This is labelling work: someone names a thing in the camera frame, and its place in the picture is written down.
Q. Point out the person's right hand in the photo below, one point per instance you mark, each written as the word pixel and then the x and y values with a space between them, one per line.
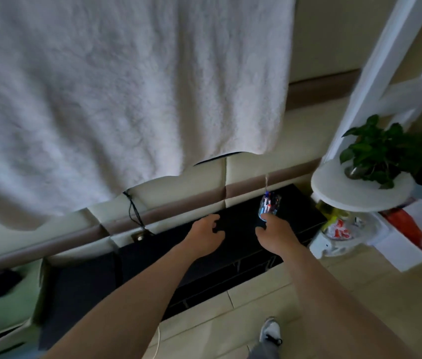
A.
pixel 278 237

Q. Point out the person's left hand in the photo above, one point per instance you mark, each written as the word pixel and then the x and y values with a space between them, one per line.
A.
pixel 203 239

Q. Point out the person's right thumb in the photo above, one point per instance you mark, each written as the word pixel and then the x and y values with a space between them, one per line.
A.
pixel 260 232

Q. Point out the person's left thumb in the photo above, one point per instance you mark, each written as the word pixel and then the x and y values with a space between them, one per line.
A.
pixel 219 236

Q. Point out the person's left forearm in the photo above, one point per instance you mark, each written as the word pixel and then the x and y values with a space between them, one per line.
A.
pixel 132 306

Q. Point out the person's right forearm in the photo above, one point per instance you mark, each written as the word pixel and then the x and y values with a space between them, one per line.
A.
pixel 330 306

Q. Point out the black low cabinet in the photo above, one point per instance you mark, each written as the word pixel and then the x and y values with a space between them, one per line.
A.
pixel 181 265

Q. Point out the yellow packet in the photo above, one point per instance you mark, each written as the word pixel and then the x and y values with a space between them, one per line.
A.
pixel 326 214

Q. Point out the white plastic bag red print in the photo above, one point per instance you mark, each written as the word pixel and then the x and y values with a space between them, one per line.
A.
pixel 340 231

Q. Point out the person's white shoe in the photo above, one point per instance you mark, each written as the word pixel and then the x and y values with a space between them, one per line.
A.
pixel 270 330

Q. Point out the white round shelf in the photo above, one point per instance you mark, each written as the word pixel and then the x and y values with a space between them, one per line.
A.
pixel 356 194

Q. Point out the green potted plant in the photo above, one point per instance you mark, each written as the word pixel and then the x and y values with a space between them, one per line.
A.
pixel 379 153

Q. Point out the white open box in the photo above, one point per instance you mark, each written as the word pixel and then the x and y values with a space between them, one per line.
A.
pixel 401 254

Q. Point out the orange item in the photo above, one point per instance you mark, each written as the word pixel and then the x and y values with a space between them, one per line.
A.
pixel 407 228

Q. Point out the white fluffy blanket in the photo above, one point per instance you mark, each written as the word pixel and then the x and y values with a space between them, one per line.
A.
pixel 121 89

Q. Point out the pale green furniture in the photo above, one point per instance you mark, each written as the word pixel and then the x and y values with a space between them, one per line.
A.
pixel 1 317

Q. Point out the white shelf frame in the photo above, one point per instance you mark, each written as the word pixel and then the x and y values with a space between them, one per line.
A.
pixel 379 70

